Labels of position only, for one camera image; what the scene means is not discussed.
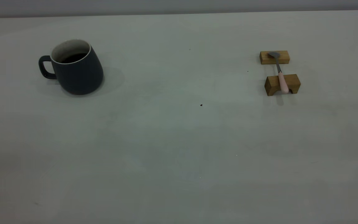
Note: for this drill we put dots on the dark grey ceramic cup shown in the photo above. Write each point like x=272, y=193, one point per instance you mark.
x=79, y=77

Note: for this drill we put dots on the arched wooden block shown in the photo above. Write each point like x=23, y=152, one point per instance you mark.
x=272, y=84

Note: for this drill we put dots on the flat rectangular wooden block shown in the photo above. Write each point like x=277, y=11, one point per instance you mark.
x=265, y=58

